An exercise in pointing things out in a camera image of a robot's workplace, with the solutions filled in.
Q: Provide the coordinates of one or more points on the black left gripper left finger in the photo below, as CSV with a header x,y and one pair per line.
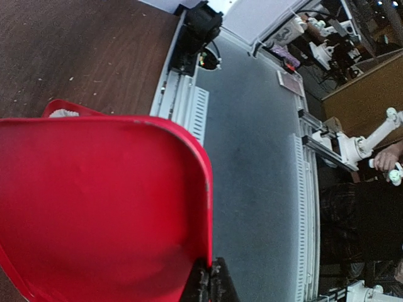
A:
x,y
197,287

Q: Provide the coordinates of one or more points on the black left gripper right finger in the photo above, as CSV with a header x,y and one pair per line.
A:
x,y
221,285

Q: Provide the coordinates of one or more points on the red tin lid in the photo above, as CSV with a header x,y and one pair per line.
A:
x,y
103,208

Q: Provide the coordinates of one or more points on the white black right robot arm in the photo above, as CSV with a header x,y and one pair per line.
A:
x,y
195,45

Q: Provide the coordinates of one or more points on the operator hand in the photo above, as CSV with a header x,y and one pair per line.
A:
x,y
386,159

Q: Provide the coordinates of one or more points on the white paper cup liners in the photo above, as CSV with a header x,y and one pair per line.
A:
x,y
62,113

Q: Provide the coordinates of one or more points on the red tin box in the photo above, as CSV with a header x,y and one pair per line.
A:
x,y
61,104

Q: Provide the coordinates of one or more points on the front aluminium rail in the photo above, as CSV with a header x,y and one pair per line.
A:
x,y
265,188

